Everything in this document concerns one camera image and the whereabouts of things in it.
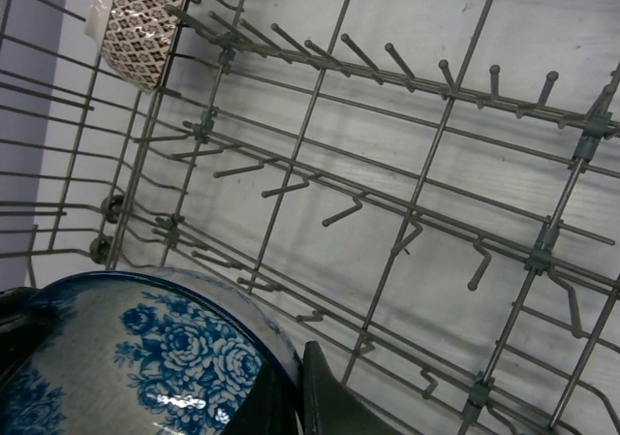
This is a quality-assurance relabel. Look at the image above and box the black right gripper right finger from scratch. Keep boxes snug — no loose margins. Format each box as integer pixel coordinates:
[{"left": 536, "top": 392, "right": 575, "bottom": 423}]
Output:
[{"left": 302, "top": 341, "right": 399, "bottom": 435}]

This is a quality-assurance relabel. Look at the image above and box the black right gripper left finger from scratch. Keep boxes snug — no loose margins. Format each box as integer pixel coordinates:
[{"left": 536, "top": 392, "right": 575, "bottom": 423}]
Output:
[{"left": 1, "top": 287, "right": 58, "bottom": 387}]

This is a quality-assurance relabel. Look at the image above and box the blue floral bowl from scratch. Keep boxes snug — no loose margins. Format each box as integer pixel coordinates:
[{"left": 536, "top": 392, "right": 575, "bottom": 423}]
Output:
[{"left": 1, "top": 267, "right": 301, "bottom": 434}]

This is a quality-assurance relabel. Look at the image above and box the brown patterned bowl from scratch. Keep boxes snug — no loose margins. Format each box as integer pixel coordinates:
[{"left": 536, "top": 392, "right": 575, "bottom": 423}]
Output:
[{"left": 84, "top": 0, "right": 184, "bottom": 94}]

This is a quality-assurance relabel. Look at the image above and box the grey wire dish rack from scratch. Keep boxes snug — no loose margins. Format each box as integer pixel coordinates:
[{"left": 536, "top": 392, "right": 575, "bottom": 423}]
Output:
[{"left": 1, "top": 0, "right": 619, "bottom": 434}]

